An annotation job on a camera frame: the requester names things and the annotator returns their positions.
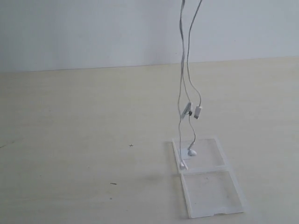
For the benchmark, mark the white wired earphones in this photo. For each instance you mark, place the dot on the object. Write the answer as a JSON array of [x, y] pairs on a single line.
[[185, 67]]

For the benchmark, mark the clear plastic storage case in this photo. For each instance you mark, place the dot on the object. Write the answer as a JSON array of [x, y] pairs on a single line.
[[209, 184]]

